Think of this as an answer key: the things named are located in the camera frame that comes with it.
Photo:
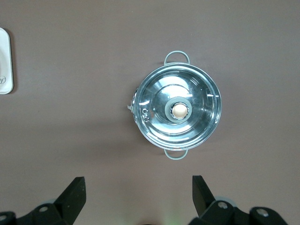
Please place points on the brown table cover mat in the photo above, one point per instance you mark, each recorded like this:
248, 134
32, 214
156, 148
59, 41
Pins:
70, 117

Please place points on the cream rectangular tray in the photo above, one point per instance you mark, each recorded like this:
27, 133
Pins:
7, 89

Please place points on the glass pot lid with knob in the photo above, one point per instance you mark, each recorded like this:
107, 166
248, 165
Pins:
178, 110

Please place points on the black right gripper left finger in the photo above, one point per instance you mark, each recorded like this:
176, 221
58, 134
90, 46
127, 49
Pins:
58, 211

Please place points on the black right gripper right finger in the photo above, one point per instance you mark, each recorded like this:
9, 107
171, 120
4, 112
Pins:
211, 211

